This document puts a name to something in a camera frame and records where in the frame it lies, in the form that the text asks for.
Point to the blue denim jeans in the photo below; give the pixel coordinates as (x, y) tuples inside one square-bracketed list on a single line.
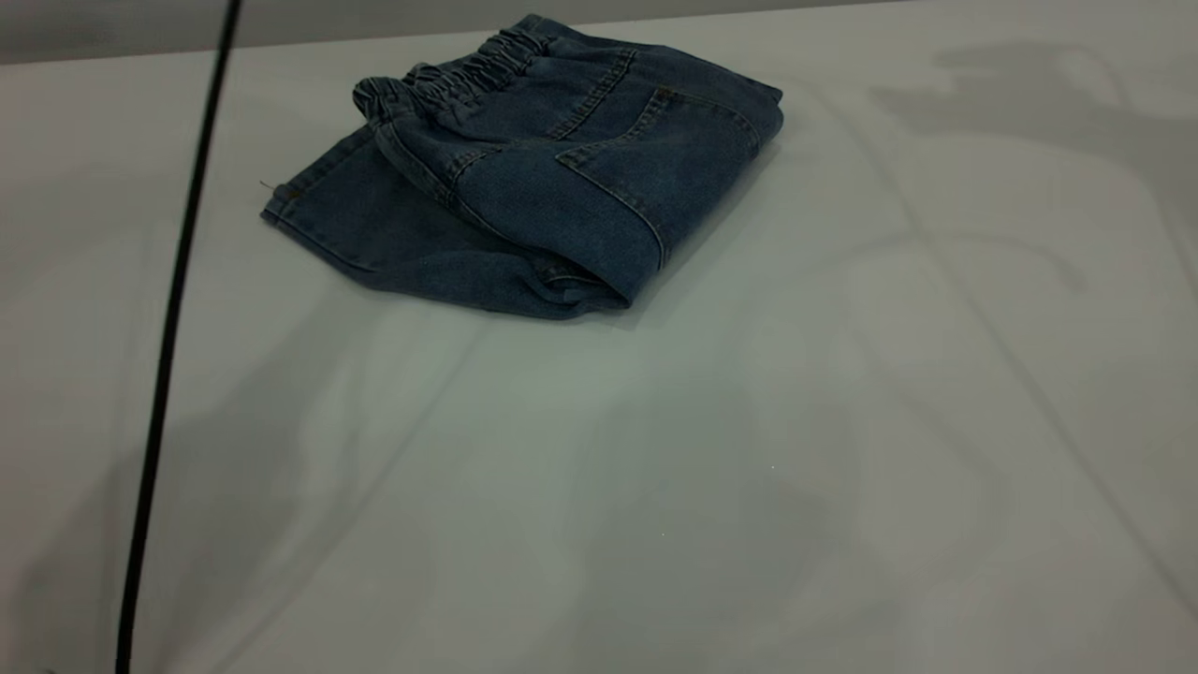
[(562, 187)]

